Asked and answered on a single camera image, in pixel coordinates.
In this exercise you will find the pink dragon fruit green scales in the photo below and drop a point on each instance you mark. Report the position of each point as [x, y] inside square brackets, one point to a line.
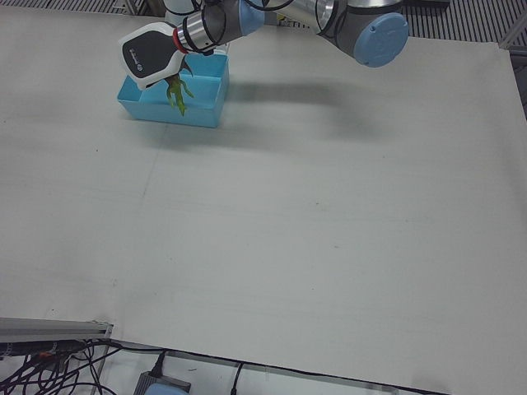
[176, 92]

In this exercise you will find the aluminium frame corner profile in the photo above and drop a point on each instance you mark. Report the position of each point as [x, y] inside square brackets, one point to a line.
[514, 39]

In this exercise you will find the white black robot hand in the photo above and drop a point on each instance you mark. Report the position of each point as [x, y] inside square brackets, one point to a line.
[148, 53]

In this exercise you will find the light blue plastic bin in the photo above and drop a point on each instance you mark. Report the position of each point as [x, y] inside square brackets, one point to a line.
[206, 111]

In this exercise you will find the grey power adapter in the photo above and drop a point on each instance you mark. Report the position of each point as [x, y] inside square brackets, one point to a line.
[144, 382]

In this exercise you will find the aluminium rail profile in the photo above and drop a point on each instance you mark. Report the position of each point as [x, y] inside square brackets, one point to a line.
[49, 329]

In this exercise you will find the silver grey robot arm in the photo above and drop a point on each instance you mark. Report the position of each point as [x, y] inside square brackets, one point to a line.
[370, 37]

